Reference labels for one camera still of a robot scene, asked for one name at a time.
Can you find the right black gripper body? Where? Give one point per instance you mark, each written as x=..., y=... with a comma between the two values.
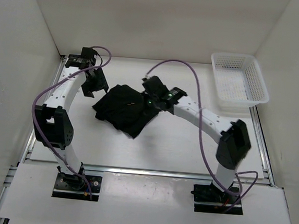
x=153, y=100

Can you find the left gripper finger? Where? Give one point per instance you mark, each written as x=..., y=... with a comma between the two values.
x=88, y=89
x=101, y=81

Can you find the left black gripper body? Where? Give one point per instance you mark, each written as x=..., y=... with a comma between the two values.
x=94, y=74

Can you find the black shorts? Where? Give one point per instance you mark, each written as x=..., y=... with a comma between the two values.
x=125, y=109

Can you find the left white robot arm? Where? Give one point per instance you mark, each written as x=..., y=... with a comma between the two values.
x=52, y=124

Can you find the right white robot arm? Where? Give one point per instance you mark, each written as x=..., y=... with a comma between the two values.
x=231, y=137

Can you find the white plastic basket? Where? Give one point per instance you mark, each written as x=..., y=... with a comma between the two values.
x=238, y=80

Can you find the aluminium frame rail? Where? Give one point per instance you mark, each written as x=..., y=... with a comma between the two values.
x=147, y=172

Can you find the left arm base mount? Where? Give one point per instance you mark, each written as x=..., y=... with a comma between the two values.
x=73, y=187

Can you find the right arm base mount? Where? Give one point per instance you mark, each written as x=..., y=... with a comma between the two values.
x=209, y=199

